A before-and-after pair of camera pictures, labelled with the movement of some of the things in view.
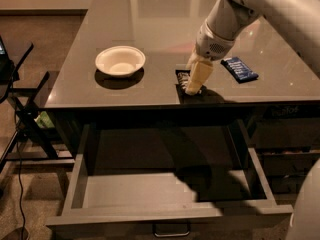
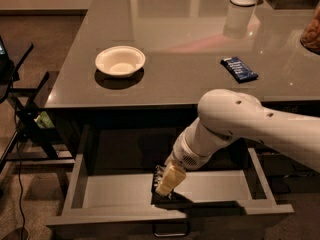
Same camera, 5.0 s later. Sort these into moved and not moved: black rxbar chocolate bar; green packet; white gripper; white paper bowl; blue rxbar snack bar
Moved: black rxbar chocolate bar; white gripper
Not moved: green packet; blue rxbar snack bar; white paper bowl
